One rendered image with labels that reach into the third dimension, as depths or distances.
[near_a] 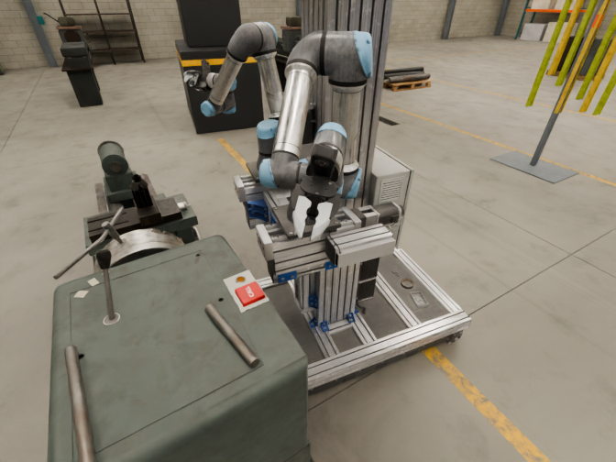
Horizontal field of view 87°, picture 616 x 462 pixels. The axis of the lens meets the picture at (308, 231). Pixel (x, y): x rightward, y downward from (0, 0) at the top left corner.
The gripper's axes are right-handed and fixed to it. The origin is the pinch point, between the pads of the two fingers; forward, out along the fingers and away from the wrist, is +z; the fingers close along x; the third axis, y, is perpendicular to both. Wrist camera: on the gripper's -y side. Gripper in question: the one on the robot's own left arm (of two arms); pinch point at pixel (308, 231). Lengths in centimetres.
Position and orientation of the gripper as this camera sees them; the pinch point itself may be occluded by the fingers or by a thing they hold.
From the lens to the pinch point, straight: 55.7
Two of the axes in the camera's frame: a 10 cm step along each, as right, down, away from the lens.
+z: -1.8, 7.3, -6.6
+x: -9.7, -2.3, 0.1
